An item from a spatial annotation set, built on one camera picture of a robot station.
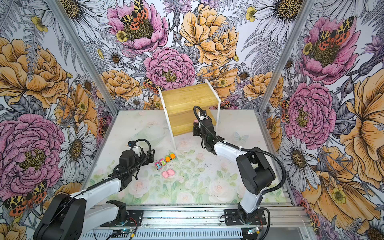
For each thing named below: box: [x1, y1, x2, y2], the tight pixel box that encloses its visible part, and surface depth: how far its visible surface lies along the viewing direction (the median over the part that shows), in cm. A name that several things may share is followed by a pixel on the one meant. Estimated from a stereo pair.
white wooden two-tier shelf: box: [158, 79, 221, 151], surface depth 85 cm
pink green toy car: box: [154, 161, 163, 170], surface depth 91 cm
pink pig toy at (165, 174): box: [161, 171, 169, 179], surface depth 89 cm
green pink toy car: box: [159, 158, 167, 167], surface depth 93 cm
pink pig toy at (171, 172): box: [167, 168, 176, 176], surface depth 90 cm
